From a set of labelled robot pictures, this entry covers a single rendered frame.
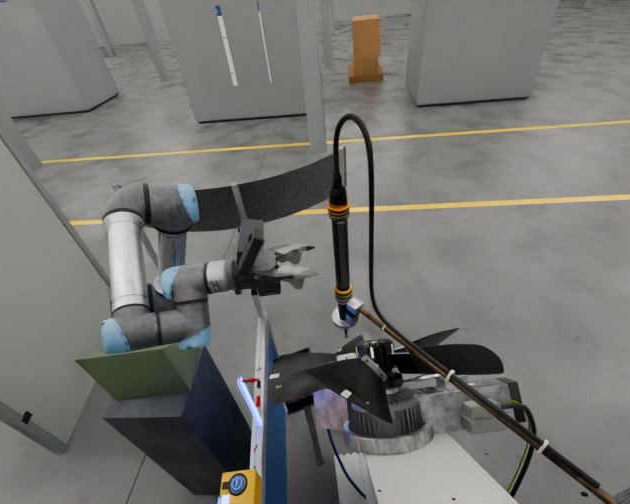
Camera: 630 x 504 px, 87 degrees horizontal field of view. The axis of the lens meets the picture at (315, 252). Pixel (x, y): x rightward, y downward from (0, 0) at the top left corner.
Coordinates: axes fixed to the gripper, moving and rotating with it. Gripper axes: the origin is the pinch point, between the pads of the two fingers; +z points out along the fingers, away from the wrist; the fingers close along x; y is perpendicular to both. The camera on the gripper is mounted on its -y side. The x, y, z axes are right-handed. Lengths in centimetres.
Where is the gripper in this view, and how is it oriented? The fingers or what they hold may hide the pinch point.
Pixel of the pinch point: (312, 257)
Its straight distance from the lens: 77.7
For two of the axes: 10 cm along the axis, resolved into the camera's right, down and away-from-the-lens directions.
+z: 9.9, -1.3, 0.1
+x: 0.9, 6.3, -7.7
